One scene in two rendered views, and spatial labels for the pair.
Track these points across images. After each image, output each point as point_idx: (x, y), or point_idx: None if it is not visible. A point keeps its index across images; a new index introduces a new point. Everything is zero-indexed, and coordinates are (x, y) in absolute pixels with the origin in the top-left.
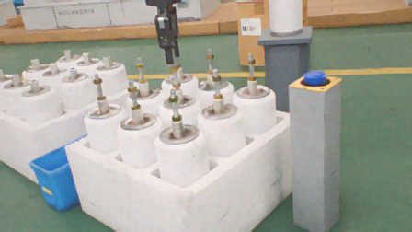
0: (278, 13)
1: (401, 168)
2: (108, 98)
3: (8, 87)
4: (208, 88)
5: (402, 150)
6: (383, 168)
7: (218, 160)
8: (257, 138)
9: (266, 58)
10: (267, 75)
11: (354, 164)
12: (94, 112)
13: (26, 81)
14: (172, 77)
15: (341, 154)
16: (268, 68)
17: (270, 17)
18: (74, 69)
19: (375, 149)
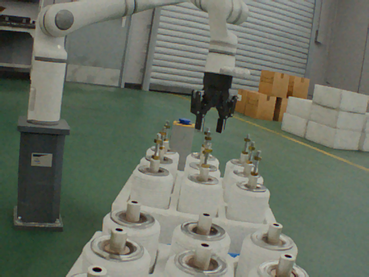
0: (60, 101)
1: (93, 190)
2: (170, 246)
3: (299, 274)
4: (169, 159)
5: (69, 188)
6: (97, 194)
7: (219, 180)
8: (183, 173)
9: (58, 149)
10: (57, 168)
11: (96, 200)
12: (259, 188)
13: (265, 270)
14: (153, 173)
15: (84, 203)
16: (58, 159)
17: (53, 107)
18: (205, 213)
19: (71, 194)
